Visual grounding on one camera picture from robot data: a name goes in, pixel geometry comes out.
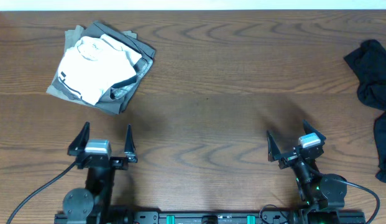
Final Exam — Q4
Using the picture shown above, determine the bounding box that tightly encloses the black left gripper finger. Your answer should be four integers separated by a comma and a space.
67, 122, 90, 156
124, 124, 138, 163

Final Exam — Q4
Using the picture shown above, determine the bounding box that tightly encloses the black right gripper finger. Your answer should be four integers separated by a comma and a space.
303, 119, 326, 141
267, 131, 281, 162

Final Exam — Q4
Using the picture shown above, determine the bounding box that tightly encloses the white t-shirt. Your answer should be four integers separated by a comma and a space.
58, 34, 142, 105

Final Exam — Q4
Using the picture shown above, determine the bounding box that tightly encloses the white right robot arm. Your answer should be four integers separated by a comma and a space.
267, 121, 347, 223

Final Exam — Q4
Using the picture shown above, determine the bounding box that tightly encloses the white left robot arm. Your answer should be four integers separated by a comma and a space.
54, 122, 138, 224

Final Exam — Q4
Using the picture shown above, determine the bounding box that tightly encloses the folded grey garment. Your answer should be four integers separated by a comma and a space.
51, 21, 157, 116

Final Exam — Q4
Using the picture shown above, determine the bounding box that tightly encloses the black crumpled garment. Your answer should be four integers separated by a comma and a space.
344, 39, 386, 183

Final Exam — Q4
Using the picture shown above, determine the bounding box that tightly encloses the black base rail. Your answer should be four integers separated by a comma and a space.
54, 206, 366, 224

